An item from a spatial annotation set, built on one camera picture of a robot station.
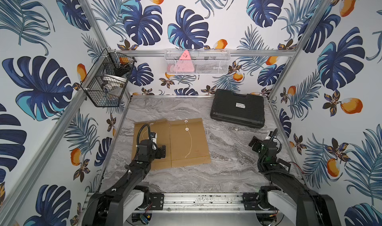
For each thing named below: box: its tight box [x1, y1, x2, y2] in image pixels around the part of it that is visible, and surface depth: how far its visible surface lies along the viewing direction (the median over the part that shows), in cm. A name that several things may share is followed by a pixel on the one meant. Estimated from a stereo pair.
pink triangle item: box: [176, 49, 195, 73], surface depth 92 cm
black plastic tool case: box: [209, 89, 266, 129], surface depth 106 cm
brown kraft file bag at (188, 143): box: [169, 117, 211, 168], surface depth 97 cm
